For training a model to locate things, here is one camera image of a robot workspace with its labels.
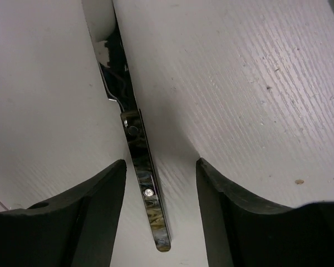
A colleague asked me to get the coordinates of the black handled table knife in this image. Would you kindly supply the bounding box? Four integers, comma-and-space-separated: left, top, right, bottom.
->
82, 1, 171, 253

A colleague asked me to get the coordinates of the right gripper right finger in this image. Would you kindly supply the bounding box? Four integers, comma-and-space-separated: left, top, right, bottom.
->
196, 159, 334, 266

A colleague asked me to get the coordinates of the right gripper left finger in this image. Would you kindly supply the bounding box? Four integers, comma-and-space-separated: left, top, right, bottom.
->
0, 160, 126, 266

